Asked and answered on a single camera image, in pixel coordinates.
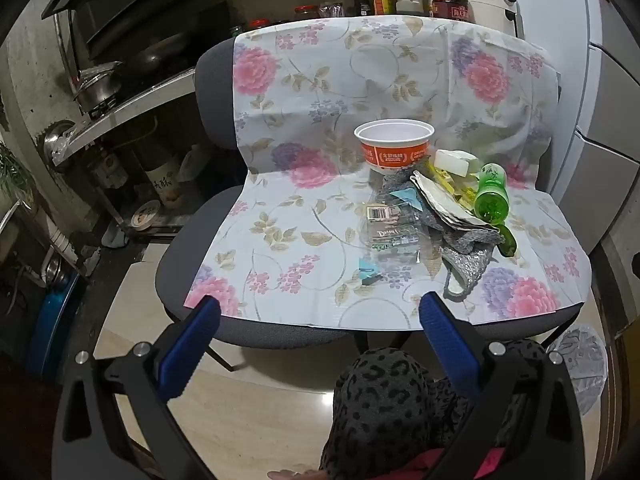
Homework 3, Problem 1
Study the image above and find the yellow wrapper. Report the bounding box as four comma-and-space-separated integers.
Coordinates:
435, 167, 478, 211

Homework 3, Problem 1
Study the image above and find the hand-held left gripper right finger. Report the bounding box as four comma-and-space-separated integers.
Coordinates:
419, 291, 588, 480

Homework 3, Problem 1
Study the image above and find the green plastic bottle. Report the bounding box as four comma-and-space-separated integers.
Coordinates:
472, 162, 511, 225

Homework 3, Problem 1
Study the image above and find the person's leopard print pants leg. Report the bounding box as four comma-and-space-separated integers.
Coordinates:
320, 340, 551, 480

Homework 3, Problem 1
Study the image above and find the floral printed cloth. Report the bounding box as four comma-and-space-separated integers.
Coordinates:
184, 16, 591, 331

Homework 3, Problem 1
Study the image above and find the trash bin with white bag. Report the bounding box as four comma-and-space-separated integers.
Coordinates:
547, 324, 610, 411

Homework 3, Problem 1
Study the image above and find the dark green plastic piece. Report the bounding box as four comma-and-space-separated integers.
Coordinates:
495, 225, 521, 259

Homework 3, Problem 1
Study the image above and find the brown bottle with white label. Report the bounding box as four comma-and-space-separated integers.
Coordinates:
142, 145, 183, 208

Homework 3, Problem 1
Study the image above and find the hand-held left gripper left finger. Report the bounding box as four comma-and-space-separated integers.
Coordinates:
50, 295, 223, 480

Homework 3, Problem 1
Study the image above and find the black wok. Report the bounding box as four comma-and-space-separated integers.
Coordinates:
127, 35, 188, 73

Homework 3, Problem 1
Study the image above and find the light blue paper tag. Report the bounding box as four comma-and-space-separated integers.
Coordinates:
357, 259, 383, 286
391, 187, 426, 212

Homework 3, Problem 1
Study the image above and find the blue plastic container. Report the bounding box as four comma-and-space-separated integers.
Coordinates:
27, 270, 83, 381

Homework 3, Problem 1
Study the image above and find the clear plastic packaging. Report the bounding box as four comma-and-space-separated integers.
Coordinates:
360, 199, 436, 266

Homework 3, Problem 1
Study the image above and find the steel pot with lid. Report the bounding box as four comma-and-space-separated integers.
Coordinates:
70, 60, 123, 111

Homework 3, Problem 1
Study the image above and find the grey knitted cloth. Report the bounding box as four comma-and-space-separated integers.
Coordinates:
375, 160, 502, 304

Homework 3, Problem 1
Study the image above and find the grey office chair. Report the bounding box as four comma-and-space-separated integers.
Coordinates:
155, 35, 596, 371

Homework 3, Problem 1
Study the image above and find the gas stove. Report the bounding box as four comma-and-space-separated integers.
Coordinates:
65, 67, 201, 148

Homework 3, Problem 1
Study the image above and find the orange paper bowl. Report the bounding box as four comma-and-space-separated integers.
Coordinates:
354, 120, 435, 177

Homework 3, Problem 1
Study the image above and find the green plant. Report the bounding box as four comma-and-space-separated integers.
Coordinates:
0, 145, 31, 201

